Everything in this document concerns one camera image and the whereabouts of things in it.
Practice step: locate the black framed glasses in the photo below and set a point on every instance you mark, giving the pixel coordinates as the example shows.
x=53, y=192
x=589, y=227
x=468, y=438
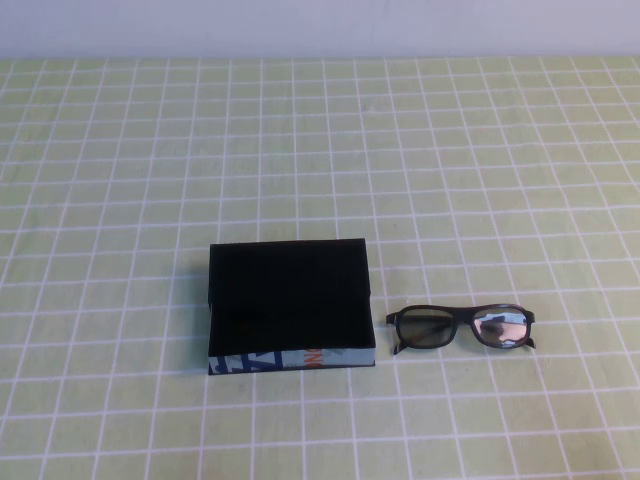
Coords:
x=462, y=316

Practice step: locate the green checkered tablecloth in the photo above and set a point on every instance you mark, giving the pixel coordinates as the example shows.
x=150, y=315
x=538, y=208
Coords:
x=150, y=150

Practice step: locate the black glasses case blue print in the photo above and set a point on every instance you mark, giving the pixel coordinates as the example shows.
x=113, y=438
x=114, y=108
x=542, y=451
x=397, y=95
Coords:
x=290, y=300

